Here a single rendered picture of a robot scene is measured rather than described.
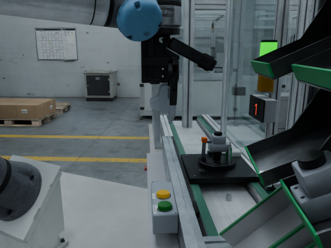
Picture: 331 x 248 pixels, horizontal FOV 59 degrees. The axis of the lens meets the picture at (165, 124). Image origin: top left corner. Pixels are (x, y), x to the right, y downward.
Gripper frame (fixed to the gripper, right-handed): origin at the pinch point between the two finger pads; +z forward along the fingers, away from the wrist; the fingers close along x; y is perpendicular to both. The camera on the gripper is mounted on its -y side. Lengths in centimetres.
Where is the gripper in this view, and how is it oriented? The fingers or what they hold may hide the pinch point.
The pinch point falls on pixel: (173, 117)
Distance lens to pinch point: 69.4
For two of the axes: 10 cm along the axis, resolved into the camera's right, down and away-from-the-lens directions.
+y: -10.0, 0.2, -0.7
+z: 0.0, 9.7, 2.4
